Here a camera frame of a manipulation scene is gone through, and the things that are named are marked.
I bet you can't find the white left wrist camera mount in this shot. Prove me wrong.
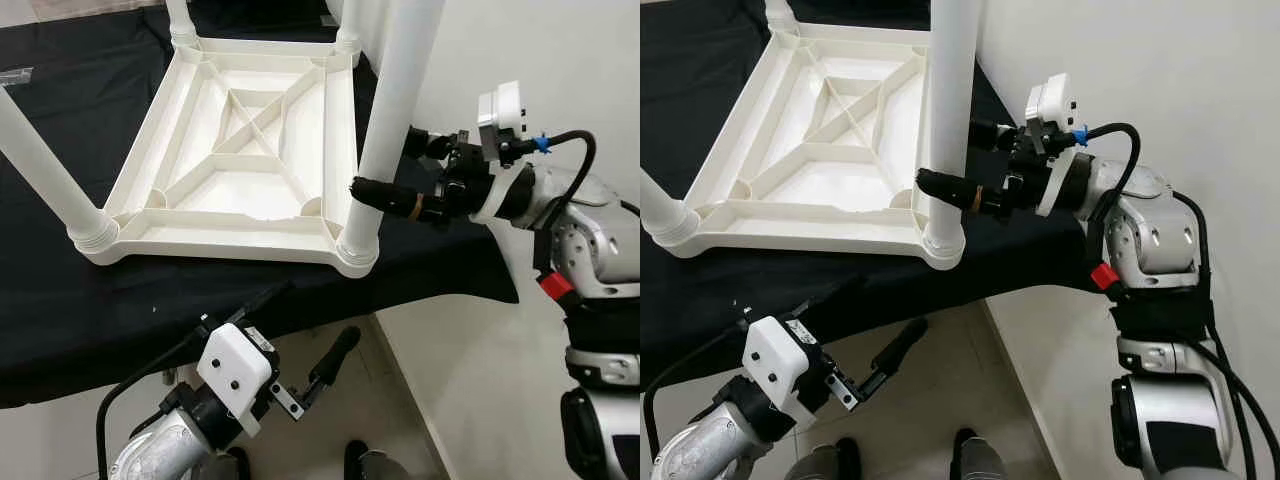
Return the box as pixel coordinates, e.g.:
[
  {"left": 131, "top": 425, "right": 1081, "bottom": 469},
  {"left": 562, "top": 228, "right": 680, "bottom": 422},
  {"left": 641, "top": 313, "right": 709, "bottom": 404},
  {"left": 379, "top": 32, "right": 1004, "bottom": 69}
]
[
  {"left": 197, "top": 322, "right": 277, "bottom": 439},
  {"left": 742, "top": 315, "right": 827, "bottom": 436}
]

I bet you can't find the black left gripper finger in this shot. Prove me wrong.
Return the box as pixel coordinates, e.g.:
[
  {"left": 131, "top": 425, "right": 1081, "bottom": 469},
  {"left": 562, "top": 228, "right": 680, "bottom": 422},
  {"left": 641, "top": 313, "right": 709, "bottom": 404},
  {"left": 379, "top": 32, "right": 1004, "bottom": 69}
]
[
  {"left": 303, "top": 326, "right": 363, "bottom": 404},
  {"left": 213, "top": 280, "right": 298, "bottom": 333},
  {"left": 864, "top": 318, "right": 929, "bottom": 402},
  {"left": 768, "top": 275, "right": 868, "bottom": 328}
]

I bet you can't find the black table cloth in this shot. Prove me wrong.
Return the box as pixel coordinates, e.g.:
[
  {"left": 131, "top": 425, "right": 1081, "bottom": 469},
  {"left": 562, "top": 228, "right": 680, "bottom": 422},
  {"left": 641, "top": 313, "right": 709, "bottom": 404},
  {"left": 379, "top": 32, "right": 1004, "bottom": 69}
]
[
  {"left": 640, "top": 0, "right": 1111, "bottom": 386},
  {"left": 0, "top": 0, "right": 521, "bottom": 409}
]

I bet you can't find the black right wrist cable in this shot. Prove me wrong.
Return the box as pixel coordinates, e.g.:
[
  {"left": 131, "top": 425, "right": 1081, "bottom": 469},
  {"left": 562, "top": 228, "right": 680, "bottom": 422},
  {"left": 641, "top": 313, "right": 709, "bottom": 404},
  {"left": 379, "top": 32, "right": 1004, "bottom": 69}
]
[
  {"left": 520, "top": 128, "right": 599, "bottom": 276},
  {"left": 1075, "top": 122, "right": 1143, "bottom": 266}
]

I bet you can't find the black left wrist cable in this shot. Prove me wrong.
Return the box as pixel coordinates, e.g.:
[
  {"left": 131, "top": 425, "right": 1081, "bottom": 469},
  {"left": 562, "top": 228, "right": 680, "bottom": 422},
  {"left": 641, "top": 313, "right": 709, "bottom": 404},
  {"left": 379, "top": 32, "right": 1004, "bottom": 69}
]
[
  {"left": 643, "top": 320, "right": 761, "bottom": 466},
  {"left": 95, "top": 325, "right": 216, "bottom": 480}
]

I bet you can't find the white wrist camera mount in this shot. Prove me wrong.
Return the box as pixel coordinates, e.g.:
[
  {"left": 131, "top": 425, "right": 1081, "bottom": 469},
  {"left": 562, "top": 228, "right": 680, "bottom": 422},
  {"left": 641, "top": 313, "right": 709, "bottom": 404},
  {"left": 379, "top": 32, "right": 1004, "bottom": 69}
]
[
  {"left": 468, "top": 82, "right": 541, "bottom": 225},
  {"left": 197, "top": 322, "right": 277, "bottom": 439},
  {"left": 742, "top": 315, "right": 827, "bottom": 436},
  {"left": 1025, "top": 72, "right": 1096, "bottom": 218}
]

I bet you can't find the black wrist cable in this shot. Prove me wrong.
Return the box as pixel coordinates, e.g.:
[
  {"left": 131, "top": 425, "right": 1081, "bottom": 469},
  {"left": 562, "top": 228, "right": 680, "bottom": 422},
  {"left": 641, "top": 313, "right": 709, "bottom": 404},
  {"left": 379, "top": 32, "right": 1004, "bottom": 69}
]
[
  {"left": 95, "top": 325, "right": 216, "bottom": 480},
  {"left": 1075, "top": 122, "right": 1143, "bottom": 266},
  {"left": 643, "top": 320, "right": 761, "bottom": 466},
  {"left": 520, "top": 128, "right": 599, "bottom": 276}
]

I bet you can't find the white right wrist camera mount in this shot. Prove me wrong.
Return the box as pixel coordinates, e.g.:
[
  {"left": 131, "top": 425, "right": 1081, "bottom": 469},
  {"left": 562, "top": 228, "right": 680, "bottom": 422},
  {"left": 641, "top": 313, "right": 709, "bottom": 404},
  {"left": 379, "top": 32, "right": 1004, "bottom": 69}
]
[
  {"left": 1025, "top": 72, "right": 1096, "bottom": 218},
  {"left": 468, "top": 82, "right": 541, "bottom": 225}
]

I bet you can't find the white plastic table top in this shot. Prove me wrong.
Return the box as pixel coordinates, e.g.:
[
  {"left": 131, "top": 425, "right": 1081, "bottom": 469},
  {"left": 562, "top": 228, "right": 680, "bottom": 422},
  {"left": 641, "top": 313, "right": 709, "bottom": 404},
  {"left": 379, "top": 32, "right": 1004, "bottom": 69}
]
[
  {"left": 650, "top": 25, "right": 966, "bottom": 271},
  {"left": 78, "top": 38, "right": 381, "bottom": 279}
]

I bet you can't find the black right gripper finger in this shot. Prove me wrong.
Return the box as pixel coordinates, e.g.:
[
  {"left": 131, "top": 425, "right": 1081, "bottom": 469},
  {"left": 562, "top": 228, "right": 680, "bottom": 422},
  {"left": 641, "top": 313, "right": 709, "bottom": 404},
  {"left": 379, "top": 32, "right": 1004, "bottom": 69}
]
[
  {"left": 916, "top": 168, "right": 1006, "bottom": 214},
  {"left": 968, "top": 118, "right": 1021, "bottom": 151},
  {"left": 405, "top": 125, "right": 461, "bottom": 161},
  {"left": 350, "top": 177, "right": 446, "bottom": 223}
]

